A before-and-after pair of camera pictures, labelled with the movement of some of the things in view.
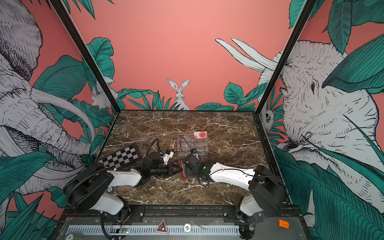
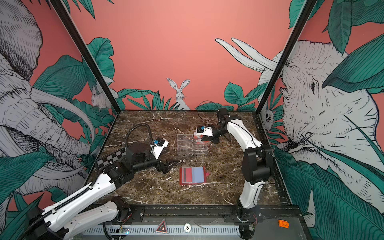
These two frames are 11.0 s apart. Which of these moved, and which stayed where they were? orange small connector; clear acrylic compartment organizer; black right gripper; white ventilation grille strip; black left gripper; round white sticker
Moved: black left gripper; black right gripper
Stayed: clear acrylic compartment organizer; round white sticker; orange small connector; white ventilation grille strip
